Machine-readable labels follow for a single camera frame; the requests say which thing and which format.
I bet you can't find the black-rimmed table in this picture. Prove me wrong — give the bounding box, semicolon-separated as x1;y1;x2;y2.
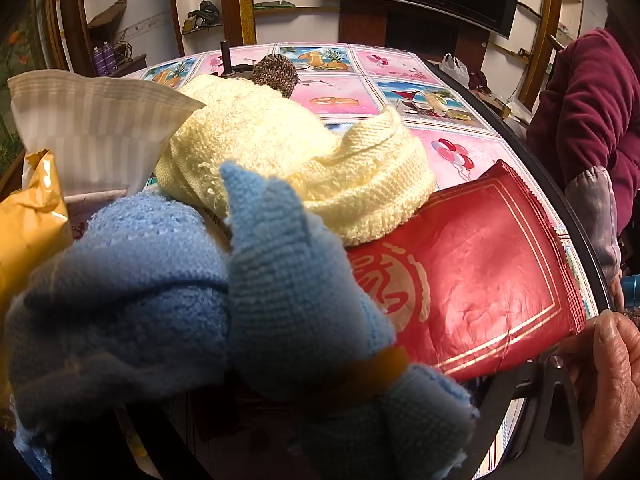
425;59;615;313

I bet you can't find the brown knit item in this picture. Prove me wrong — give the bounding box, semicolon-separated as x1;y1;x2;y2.
250;53;299;99

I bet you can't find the white striped packet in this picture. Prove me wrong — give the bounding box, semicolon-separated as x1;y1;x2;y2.
7;71;207;197

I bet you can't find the yellow cardboard box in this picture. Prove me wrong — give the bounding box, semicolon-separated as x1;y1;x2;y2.
0;149;75;321

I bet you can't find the red foil packet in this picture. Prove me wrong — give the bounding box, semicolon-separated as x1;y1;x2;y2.
345;159;587;383

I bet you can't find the black cylindrical stand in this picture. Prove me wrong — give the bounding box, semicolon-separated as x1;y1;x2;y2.
219;40;256;80

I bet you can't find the pale yellow terry towel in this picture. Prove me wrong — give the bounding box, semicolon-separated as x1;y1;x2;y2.
155;74;438;247

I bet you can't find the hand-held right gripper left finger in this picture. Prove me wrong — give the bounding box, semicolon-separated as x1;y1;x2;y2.
50;402;216;480

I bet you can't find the blue terry towel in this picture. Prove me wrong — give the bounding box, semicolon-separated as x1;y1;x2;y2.
5;160;481;480

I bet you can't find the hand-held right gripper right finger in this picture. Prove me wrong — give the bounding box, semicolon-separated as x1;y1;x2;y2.
470;355;586;480

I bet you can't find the white plastic bag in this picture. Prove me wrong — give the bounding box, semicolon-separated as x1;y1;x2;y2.
441;53;471;86

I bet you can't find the printed tablecloth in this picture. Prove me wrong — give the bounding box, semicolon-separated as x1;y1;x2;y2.
122;42;601;478

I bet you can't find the person's left hand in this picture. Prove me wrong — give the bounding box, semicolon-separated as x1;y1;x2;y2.
556;309;640;480

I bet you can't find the wooden television cabinet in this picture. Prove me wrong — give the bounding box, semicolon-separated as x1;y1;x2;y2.
339;0;491;56

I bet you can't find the black bag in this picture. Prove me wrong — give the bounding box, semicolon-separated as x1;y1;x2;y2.
187;1;222;30

